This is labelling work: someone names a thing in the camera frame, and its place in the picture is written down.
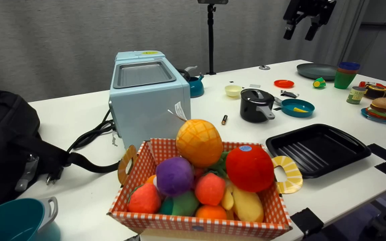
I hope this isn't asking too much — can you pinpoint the white paper tag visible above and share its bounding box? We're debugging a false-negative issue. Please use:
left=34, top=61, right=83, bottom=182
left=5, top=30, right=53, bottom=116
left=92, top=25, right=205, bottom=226
left=168, top=101, right=188, bottom=122

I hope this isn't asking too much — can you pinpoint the red plush tomato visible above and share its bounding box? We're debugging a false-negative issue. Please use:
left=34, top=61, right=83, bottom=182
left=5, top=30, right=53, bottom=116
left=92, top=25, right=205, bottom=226
left=225, top=144, right=275, bottom=193

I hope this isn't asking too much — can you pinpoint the teal toy kettle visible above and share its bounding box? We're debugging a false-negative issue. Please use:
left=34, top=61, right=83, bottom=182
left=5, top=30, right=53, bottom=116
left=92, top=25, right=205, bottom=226
left=176, top=66, right=205, bottom=98

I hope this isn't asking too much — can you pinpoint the orange toy plate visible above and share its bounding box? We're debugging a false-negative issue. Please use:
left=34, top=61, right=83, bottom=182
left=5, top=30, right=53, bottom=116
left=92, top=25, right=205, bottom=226
left=273, top=79, right=295, bottom=89

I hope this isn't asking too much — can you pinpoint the orange plush fruit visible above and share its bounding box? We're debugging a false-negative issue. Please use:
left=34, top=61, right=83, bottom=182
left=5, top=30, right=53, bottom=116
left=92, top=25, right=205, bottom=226
left=195, top=205, right=228, bottom=221

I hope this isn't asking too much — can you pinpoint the orange checked cardboard basket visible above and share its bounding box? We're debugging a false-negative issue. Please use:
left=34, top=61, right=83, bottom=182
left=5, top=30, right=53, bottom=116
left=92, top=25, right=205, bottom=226
left=107, top=138, right=304, bottom=240

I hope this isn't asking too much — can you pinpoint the cream toy bowl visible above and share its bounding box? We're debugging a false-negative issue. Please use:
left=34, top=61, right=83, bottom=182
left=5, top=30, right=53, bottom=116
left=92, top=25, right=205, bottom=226
left=224, top=85, right=244, bottom=98

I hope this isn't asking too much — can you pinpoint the toy burger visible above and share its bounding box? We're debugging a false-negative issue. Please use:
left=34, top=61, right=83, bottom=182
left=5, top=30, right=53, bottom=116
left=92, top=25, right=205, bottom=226
left=366, top=97, right=386, bottom=121

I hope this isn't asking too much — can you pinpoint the light blue toaster oven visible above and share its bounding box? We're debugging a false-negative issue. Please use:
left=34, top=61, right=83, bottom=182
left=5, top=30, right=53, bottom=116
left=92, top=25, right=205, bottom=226
left=109, top=50, right=192, bottom=150

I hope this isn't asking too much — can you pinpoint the grey plate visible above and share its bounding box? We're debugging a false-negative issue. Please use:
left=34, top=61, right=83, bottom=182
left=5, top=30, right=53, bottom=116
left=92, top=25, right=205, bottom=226
left=296, top=63, right=338, bottom=81

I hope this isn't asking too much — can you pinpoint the teal toy plate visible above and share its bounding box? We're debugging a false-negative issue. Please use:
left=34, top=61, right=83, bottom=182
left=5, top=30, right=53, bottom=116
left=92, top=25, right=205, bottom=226
left=361, top=107, right=386, bottom=125

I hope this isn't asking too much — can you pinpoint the green toy can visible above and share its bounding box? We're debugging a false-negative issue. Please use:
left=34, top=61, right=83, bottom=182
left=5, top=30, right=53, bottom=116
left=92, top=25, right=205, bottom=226
left=346, top=86, right=367, bottom=105

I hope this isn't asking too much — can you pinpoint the orange plush pineapple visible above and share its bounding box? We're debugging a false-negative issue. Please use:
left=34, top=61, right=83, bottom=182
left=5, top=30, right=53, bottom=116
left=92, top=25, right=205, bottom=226
left=175, top=119, right=224, bottom=168

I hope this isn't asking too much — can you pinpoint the green plush fruit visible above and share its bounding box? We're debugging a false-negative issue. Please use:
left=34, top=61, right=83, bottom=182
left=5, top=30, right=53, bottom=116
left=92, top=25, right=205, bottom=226
left=159, top=190, right=200, bottom=217

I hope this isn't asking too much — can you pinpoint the stack of plastic cups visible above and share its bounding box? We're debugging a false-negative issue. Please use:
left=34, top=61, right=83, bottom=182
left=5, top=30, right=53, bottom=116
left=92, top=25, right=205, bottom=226
left=334, top=62, right=361, bottom=90

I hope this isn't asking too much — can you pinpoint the camera on mount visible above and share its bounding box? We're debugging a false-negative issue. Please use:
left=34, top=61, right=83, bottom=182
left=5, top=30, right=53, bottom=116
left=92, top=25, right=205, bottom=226
left=197, top=0, right=229, bottom=75

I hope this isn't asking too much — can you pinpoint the black grill tray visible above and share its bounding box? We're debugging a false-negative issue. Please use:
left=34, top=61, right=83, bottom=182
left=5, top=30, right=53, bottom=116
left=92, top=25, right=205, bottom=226
left=265, top=124, right=372, bottom=179

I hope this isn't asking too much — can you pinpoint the red plush strawberry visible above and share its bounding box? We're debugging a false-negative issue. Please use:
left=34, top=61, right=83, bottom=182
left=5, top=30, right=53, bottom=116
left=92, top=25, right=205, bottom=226
left=194, top=172, right=227, bottom=206
left=127, top=183, right=162, bottom=214

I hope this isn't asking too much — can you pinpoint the yellow plush banana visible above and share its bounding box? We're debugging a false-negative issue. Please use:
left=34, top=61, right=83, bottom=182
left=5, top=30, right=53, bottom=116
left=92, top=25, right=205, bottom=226
left=220, top=185, right=265, bottom=223

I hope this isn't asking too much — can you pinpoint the blue toy pan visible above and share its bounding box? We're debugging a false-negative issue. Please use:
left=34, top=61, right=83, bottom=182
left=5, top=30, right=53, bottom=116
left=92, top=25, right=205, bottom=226
left=274, top=96, right=315, bottom=118

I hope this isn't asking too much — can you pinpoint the black pot lid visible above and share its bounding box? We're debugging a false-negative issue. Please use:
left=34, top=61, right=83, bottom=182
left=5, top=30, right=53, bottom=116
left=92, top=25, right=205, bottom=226
left=241, top=88, right=275, bottom=105

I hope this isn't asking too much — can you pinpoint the black toy pot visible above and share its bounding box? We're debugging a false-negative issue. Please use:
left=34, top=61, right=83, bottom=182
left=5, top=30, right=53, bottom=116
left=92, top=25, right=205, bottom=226
left=240, top=89, right=276, bottom=124

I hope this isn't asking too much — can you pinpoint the purple plush fruit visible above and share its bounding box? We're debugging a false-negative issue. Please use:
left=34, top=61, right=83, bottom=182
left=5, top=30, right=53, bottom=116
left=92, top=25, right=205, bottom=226
left=155, top=156, right=194, bottom=197

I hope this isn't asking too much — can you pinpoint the black backpack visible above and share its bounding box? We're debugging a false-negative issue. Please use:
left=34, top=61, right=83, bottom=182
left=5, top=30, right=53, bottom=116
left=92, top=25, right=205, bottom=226
left=0, top=90, right=120, bottom=216

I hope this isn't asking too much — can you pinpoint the large teal pot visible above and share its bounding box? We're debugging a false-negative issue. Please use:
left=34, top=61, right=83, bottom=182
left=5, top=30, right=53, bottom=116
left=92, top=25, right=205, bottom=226
left=0, top=196, right=61, bottom=241

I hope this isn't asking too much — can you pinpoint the black power cable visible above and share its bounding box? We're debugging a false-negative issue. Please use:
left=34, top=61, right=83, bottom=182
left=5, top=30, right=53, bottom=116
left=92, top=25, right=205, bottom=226
left=45, top=110, right=116, bottom=186

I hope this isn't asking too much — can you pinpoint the brown toy can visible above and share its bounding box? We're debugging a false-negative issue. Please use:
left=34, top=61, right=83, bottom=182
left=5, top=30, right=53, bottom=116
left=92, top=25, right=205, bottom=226
left=364, top=85, right=386, bottom=100

